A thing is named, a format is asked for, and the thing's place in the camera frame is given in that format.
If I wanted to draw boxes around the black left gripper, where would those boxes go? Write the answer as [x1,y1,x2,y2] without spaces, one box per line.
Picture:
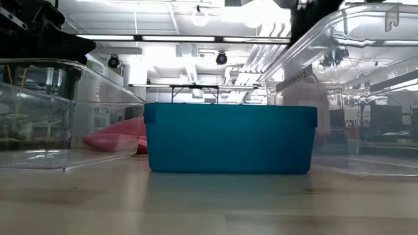
[0,28,97,65]

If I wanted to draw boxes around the pink microfiber towel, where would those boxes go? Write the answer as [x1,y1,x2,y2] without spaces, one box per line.
[82,116,148,155]

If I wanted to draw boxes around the blue plastic basket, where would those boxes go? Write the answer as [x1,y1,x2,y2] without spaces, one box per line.
[143,102,319,175]

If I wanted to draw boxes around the clear plastic bin with label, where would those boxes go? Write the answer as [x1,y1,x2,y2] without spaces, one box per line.
[261,2,418,178]

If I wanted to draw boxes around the ceiling light strip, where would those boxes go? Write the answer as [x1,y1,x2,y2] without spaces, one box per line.
[76,34,135,41]
[142,35,216,42]
[223,37,291,44]

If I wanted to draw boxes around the white globe lamp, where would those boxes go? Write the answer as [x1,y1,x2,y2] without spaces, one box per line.
[191,10,210,28]

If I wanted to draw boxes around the black folding table frame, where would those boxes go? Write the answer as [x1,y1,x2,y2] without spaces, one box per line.
[169,84,220,104]

